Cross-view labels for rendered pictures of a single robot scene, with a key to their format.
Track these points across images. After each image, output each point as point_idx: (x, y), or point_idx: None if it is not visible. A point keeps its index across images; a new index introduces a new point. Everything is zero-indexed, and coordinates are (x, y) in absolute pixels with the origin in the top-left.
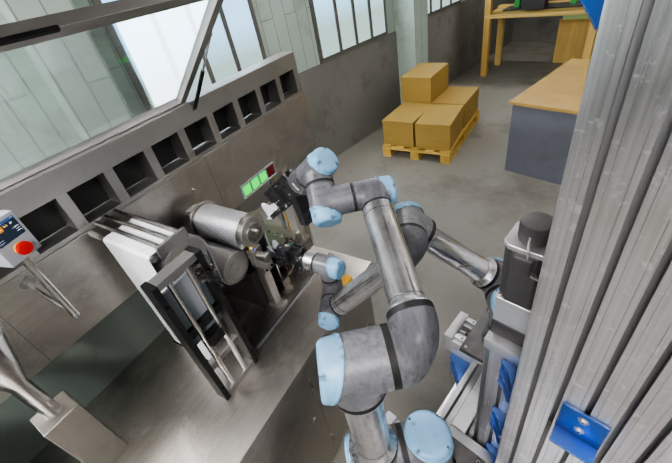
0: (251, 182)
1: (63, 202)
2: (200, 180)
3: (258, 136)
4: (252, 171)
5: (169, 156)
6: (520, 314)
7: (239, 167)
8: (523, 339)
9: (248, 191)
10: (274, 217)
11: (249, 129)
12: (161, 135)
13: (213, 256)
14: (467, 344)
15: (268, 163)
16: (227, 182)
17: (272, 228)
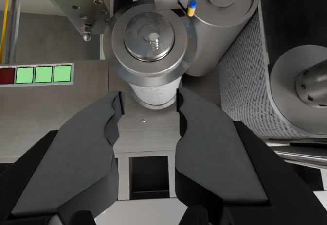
0: (50, 78)
1: None
2: (127, 125)
3: (3, 136)
4: (40, 92)
5: (142, 162)
6: None
7: (60, 110)
8: None
9: (62, 69)
10: (274, 156)
11: (14, 154)
12: (151, 204)
13: (227, 43)
14: None
15: (4, 87)
16: (89, 100)
17: None
